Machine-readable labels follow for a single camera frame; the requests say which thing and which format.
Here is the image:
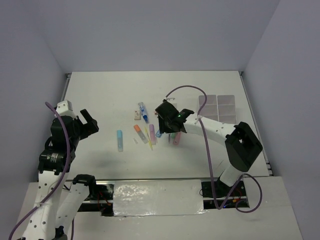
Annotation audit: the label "yellow thin highlighter pen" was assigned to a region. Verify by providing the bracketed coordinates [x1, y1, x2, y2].
[144, 127, 153, 151]

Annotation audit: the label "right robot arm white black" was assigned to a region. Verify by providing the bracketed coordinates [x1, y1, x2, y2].
[155, 100, 263, 196]

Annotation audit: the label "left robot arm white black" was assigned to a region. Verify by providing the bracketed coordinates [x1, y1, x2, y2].
[21, 100, 99, 240]

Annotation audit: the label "blue correction tape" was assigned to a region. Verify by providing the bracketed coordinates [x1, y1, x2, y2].
[155, 130, 163, 138]

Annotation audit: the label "purple highlighter marker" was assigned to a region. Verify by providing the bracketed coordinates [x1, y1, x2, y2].
[149, 124, 157, 146]

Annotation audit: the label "blue white glue tube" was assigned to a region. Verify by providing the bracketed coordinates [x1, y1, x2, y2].
[138, 102, 149, 124]

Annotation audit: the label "orange highlighter marker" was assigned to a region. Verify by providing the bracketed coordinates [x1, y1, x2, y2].
[133, 124, 149, 144]

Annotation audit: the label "small white orange eraser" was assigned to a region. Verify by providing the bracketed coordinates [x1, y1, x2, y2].
[134, 110, 141, 121]

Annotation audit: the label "blue highlighter marker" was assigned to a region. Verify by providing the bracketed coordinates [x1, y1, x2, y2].
[116, 130, 124, 152]

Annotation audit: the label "white compartment organizer box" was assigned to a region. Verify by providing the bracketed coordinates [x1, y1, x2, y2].
[200, 94, 237, 125]

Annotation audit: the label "silver foil covered panel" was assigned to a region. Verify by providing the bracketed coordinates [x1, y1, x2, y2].
[113, 179, 205, 217]

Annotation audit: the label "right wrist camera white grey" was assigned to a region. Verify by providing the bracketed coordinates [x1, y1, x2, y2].
[163, 97, 178, 109]

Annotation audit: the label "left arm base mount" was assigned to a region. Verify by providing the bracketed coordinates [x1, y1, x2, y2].
[78, 184, 114, 217]

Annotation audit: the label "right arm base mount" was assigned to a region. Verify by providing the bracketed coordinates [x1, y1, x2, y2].
[199, 180, 249, 210]

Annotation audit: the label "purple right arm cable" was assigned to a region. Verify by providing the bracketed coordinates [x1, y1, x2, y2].
[165, 85, 263, 214]

